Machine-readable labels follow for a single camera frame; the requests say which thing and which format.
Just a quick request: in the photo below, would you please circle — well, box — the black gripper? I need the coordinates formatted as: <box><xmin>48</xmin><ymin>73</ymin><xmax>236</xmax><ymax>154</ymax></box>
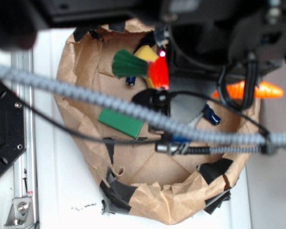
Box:
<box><xmin>154</xmin><ymin>0</ymin><xmax>286</xmax><ymax>125</ymax></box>

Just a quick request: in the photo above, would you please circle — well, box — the orange toy carrot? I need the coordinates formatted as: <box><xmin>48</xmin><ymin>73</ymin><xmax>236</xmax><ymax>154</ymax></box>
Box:
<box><xmin>112</xmin><ymin>49</ymin><xmax>284</xmax><ymax>99</ymax></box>

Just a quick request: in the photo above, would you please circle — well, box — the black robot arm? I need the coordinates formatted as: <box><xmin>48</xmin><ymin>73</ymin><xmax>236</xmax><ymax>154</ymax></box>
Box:
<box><xmin>0</xmin><ymin>0</ymin><xmax>286</xmax><ymax>111</ymax></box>

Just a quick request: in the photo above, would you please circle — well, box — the yellow sponge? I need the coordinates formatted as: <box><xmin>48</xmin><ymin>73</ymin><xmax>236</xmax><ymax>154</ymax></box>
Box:
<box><xmin>134</xmin><ymin>45</ymin><xmax>159</xmax><ymax>89</ymax></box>

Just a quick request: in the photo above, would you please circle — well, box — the green rectangular block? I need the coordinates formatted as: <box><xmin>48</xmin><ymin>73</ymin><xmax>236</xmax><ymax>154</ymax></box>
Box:
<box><xmin>98</xmin><ymin>108</ymin><xmax>144</xmax><ymax>138</ymax></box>

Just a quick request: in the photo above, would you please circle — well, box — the brown paper bag bin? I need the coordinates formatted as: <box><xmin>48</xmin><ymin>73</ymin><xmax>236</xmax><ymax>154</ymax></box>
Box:
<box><xmin>57</xmin><ymin>20</ymin><xmax>250</xmax><ymax>225</ymax></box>

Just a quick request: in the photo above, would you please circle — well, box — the white tray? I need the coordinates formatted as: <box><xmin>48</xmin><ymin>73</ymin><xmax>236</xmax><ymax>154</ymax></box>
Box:
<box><xmin>31</xmin><ymin>28</ymin><xmax>252</xmax><ymax>229</ymax></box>

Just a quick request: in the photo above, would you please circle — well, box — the thin black cable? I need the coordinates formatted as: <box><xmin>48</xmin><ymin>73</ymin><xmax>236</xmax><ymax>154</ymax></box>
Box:
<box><xmin>21</xmin><ymin>90</ymin><xmax>271</xmax><ymax>146</ymax></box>

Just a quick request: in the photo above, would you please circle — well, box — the dark blue rope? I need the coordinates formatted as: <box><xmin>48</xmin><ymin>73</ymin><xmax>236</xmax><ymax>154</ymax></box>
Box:
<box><xmin>126</xmin><ymin>35</ymin><xmax>222</xmax><ymax>126</ymax></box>

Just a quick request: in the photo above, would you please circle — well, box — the grey braided cable sleeve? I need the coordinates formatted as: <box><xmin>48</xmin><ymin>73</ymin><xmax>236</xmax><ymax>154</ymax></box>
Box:
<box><xmin>0</xmin><ymin>61</ymin><xmax>286</xmax><ymax>156</ymax></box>

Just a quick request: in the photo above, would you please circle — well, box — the aluminium frame rail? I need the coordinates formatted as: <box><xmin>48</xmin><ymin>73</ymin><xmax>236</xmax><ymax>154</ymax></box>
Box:
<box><xmin>4</xmin><ymin>50</ymin><xmax>40</xmax><ymax>229</ymax></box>

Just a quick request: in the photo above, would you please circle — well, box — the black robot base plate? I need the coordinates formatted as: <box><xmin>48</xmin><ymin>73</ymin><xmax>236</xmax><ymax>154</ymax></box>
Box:
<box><xmin>0</xmin><ymin>82</ymin><xmax>26</xmax><ymax>178</ymax></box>

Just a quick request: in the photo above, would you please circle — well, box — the metal corner bracket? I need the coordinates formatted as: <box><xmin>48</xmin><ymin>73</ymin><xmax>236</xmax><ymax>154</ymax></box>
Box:
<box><xmin>4</xmin><ymin>197</ymin><xmax>34</xmax><ymax>229</ymax></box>

